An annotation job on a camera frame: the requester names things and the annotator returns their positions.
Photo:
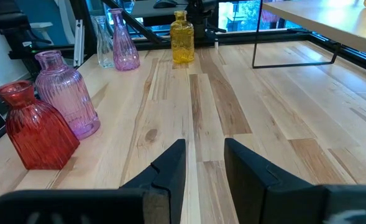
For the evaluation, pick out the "silver metal bracket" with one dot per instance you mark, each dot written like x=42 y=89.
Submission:
x=78 y=42

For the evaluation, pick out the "red square ribbed glass vase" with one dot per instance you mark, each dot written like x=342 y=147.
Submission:
x=39 y=133

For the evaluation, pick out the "grey desk top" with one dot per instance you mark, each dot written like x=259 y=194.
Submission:
x=142 y=9

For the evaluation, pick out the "slender clear glass vase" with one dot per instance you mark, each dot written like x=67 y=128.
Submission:
x=104 y=46

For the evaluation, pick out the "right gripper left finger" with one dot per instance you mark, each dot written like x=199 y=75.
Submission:
x=158 y=193

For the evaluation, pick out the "wooden shelf, black metal legs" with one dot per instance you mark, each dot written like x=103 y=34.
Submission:
x=325 y=21

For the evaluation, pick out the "black computer mouse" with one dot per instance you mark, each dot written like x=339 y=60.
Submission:
x=164 y=3

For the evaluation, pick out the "fluted pink flared-neck vase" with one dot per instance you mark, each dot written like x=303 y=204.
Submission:
x=125 y=49

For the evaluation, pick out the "ribbed pink glass bottle vase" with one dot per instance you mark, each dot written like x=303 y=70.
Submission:
x=64 y=93

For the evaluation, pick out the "yellow embossed glass bottle vase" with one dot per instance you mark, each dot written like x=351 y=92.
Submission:
x=182 y=40

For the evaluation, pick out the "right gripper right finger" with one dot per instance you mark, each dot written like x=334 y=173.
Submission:
x=263 y=199

